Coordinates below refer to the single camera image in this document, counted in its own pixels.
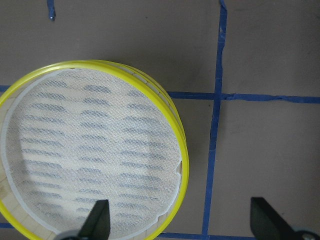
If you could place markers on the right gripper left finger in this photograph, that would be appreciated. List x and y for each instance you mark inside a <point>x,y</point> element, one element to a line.
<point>97,226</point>

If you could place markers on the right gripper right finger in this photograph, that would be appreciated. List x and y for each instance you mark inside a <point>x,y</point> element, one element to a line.
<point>267,224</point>

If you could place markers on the white steamer cloth liner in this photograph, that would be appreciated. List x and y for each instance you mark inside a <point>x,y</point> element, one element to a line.
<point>87,150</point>

